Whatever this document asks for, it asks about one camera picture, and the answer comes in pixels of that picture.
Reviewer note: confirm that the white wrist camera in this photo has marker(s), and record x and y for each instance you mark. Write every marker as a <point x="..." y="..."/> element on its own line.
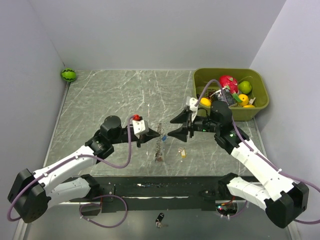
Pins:
<point x="191" y="103"/>
<point x="140" y="127"/>

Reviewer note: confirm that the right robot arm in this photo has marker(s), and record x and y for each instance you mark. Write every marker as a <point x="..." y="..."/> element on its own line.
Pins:
<point x="282" y="199"/>

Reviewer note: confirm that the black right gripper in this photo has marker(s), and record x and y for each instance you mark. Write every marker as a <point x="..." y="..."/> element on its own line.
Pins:
<point x="181" y="133"/>

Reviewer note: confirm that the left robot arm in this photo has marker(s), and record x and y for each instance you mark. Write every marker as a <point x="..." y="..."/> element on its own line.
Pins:
<point x="33" y="192"/>

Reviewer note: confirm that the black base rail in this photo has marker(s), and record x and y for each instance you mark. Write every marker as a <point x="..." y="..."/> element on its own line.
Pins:
<point x="150" y="193"/>

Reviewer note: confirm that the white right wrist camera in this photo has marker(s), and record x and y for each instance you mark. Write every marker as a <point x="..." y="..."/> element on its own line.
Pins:
<point x="191" y="103"/>

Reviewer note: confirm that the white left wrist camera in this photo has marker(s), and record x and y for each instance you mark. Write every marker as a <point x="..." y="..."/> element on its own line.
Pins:
<point x="140" y="127"/>

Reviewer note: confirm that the green apple toy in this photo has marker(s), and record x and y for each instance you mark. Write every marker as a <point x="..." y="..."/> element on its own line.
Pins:
<point x="245" y="87"/>

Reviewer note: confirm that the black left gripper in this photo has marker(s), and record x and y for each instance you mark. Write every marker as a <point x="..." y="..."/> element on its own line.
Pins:
<point x="144" y="138"/>

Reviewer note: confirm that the yellow lemon toy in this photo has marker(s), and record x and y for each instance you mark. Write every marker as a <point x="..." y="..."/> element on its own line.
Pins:
<point x="249" y="106"/>

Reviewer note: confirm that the red dragon fruit toy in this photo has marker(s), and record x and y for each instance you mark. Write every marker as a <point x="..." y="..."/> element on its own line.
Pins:
<point x="227" y="81"/>

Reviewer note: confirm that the black key fob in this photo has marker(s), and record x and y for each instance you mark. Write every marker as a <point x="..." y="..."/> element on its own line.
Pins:
<point x="158" y="221"/>

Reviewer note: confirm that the yellow tagged loose key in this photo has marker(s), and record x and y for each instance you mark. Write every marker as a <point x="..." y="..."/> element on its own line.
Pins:
<point x="182" y="152"/>

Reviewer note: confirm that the olive green plastic bin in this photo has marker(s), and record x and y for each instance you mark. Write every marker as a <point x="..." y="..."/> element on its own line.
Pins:
<point x="259" y="92"/>

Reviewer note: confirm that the orange fruit toy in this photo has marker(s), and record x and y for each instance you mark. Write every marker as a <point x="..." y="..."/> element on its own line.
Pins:
<point x="244" y="100"/>
<point x="205" y="102"/>

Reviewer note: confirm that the green watermelon ball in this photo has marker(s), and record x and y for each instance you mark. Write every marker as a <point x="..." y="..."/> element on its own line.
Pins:
<point x="68" y="74"/>

